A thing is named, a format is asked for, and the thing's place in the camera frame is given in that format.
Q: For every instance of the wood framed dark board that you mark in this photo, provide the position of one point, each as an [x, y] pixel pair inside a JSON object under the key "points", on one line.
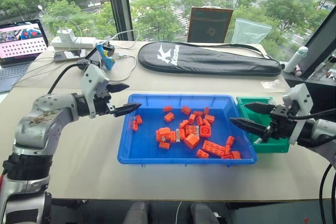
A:
{"points": [[210, 26]]}

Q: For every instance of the black racket bag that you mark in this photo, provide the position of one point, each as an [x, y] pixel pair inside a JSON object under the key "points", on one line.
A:
{"points": [[204, 60]]}

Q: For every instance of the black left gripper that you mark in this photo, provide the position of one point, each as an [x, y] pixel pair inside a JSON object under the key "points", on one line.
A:
{"points": [[101, 102]]}

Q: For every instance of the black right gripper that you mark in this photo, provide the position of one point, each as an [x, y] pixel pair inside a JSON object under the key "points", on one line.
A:
{"points": [[282, 124]]}

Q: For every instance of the green plastic bin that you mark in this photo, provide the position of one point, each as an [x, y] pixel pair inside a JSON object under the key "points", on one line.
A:
{"points": [[270, 148]]}

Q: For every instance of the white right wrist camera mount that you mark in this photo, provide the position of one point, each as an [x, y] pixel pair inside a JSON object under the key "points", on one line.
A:
{"points": [[302, 98]]}

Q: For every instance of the open laptop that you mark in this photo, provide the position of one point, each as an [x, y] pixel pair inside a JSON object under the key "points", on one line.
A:
{"points": [[18, 48]]}

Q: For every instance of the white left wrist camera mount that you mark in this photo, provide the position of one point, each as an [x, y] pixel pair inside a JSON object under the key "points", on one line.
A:
{"points": [[92, 77]]}

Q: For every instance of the long orange studded plate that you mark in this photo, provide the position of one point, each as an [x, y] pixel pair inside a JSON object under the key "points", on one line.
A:
{"points": [[213, 148]]}

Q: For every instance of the dark rounded shape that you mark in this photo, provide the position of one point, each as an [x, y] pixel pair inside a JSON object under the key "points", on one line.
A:
{"points": [[203, 214], [136, 213]]}

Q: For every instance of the smartphone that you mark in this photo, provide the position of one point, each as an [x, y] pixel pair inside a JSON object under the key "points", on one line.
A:
{"points": [[68, 55]]}

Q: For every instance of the white charger plug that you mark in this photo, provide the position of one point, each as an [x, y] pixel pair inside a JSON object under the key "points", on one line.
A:
{"points": [[64, 35]]}

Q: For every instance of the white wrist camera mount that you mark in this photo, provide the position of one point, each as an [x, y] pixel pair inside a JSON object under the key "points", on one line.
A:
{"points": [[92, 77], [302, 98]]}

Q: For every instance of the clear plastic bag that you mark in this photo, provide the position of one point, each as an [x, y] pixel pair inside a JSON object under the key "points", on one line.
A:
{"points": [[250, 32]]}

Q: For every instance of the white power strip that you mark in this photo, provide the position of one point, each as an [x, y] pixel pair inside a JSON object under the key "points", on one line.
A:
{"points": [[78, 42]]}

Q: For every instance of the red plastic building brick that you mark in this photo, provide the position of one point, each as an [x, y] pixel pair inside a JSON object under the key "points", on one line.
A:
{"points": [[205, 131]]}

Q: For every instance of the orange building block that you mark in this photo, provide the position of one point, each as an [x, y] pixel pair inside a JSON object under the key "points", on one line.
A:
{"points": [[184, 124], [191, 119], [169, 117], [202, 154], [209, 118], [186, 110]]}

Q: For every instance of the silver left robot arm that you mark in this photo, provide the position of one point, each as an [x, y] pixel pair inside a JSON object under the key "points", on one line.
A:
{"points": [[39, 124]]}

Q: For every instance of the blue and yellow hand tool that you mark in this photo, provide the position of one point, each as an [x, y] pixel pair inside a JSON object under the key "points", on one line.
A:
{"points": [[106, 58]]}

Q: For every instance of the small black device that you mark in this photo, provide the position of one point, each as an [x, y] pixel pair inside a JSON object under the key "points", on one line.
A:
{"points": [[108, 46]]}

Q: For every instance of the white bottle with green cap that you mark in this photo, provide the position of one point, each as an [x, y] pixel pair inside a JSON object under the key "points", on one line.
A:
{"points": [[295, 60]]}

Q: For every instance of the small orange block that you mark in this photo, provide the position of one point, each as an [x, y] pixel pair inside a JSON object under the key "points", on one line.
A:
{"points": [[227, 157], [172, 136], [206, 111], [138, 119], [168, 108], [198, 113], [164, 145], [227, 150], [199, 120], [182, 134], [236, 155], [230, 141], [135, 126], [206, 123]]}

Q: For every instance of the dark window pillar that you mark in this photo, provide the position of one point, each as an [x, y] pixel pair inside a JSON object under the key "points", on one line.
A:
{"points": [[119, 6]]}

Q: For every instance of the blue plastic tray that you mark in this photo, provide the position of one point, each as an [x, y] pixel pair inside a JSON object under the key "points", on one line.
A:
{"points": [[147, 145]]}

